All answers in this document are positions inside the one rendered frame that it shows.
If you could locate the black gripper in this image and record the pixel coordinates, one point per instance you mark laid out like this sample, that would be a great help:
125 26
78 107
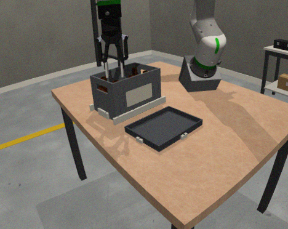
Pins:
112 37

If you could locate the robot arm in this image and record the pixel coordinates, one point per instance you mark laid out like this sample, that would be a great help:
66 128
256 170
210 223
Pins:
209 37

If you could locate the grey divided crate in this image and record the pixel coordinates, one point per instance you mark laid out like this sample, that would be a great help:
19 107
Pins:
127 94

